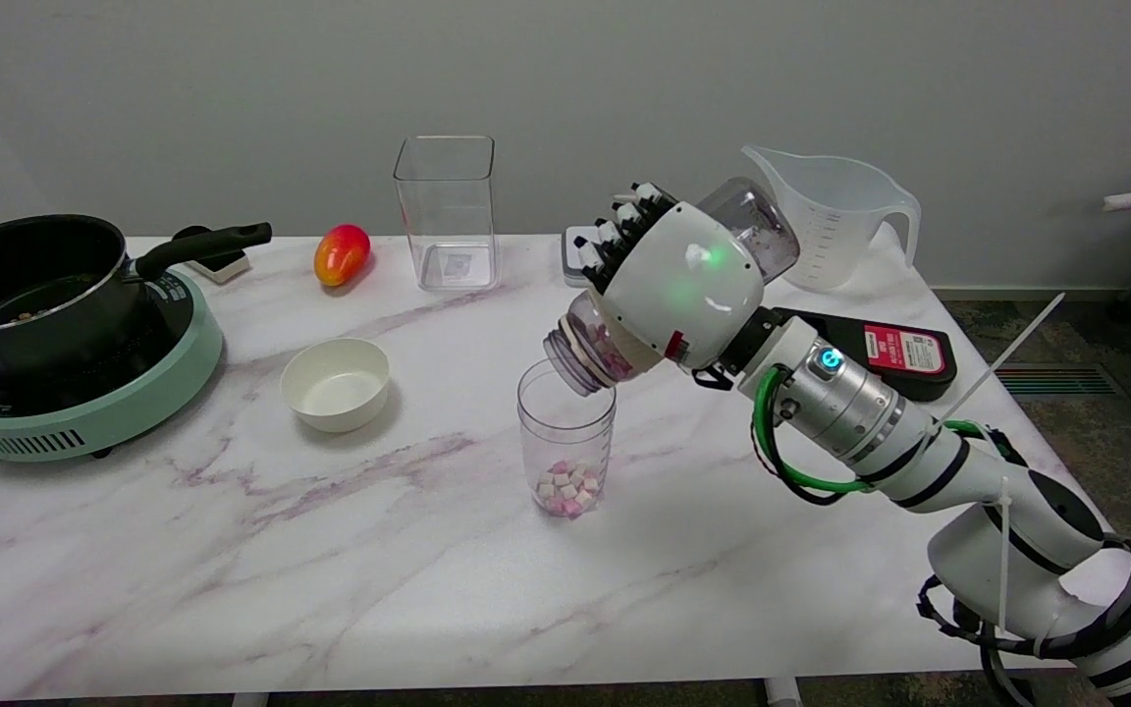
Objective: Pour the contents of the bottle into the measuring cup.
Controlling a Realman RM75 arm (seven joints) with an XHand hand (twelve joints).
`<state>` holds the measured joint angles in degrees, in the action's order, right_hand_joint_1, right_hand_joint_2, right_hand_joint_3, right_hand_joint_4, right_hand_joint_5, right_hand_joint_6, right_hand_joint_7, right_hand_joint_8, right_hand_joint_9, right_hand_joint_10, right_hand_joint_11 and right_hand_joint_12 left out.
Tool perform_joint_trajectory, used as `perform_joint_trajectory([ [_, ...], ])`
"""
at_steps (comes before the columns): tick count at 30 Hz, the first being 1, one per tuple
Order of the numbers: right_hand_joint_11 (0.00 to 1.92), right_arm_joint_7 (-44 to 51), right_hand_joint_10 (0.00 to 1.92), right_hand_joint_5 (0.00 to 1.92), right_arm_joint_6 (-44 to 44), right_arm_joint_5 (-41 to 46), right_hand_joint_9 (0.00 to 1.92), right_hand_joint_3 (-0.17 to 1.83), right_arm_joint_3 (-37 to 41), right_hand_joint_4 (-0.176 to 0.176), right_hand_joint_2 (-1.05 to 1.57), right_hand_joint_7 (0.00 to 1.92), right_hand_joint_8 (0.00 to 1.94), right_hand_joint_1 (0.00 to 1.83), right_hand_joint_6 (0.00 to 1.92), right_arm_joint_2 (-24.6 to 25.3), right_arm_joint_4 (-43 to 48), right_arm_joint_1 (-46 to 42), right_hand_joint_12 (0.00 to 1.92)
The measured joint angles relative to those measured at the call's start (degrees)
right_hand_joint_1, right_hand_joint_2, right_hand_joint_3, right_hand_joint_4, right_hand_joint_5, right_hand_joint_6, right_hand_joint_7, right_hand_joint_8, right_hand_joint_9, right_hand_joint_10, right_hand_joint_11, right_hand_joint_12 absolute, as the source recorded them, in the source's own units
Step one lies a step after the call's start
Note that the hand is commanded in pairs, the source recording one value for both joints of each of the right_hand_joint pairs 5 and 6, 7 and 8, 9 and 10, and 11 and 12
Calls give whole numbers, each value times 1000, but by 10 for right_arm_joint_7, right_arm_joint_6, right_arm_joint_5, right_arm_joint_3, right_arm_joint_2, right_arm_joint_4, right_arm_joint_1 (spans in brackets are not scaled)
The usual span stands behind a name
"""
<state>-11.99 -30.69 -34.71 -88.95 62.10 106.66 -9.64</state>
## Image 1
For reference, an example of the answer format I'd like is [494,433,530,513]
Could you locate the floor vent grille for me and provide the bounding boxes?
[990,363,1122,398]

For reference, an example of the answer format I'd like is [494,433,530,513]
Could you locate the clear square storage container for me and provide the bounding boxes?
[393,136,502,293]

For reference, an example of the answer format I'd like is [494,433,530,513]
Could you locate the clear plastic measuring cup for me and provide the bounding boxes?
[516,355,618,519]

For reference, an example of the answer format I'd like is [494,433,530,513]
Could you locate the green robot cable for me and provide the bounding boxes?
[752,365,994,494]

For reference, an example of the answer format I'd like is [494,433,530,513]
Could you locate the black device with red label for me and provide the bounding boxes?
[772,306,958,402]

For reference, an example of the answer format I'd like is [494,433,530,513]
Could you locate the white bowl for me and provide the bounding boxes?
[280,338,392,434]

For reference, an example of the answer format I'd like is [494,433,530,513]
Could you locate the white zip tie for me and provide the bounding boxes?
[929,293,1067,433]

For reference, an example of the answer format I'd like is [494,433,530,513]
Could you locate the grey white kitchen scale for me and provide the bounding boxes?
[562,225,618,288]

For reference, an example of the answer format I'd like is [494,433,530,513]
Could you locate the large translucent measuring jug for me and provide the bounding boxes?
[741,144,922,294]

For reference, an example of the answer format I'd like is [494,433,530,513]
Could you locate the red yellow mango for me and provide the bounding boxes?
[314,224,372,288]

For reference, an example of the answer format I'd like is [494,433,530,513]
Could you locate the pink white candy cubes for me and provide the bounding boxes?
[536,460,601,518]

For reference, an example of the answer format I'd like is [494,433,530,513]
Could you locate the white power strip with plug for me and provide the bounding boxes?
[173,226,252,286]

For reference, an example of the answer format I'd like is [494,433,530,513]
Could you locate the green induction cooker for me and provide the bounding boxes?
[0,267,225,463]

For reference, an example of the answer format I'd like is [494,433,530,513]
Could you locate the black saucepan with handle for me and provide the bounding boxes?
[0,214,273,379]

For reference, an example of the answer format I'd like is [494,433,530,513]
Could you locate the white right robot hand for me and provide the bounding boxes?
[573,182,782,386]

